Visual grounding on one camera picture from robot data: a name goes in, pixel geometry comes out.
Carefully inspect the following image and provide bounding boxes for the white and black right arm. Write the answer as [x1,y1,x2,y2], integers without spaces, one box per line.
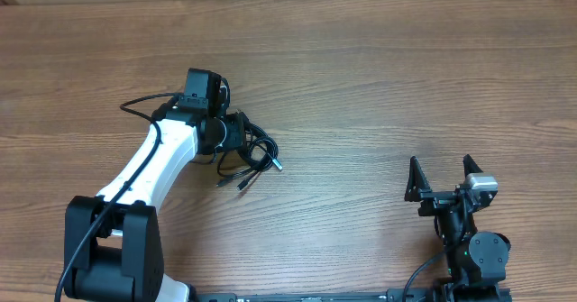
[401,155,512,302]

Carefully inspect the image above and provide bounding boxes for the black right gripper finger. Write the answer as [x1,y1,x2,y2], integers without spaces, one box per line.
[463,154,483,176]
[404,156,432,202]

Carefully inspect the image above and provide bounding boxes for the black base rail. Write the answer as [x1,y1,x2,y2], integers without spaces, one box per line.
[192,288,445,302]

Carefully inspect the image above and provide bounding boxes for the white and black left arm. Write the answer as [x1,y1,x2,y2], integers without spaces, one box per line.
[54,69,244,302]

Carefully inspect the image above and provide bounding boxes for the black USB cables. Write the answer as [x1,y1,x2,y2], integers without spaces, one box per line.
[215,110,284,192]

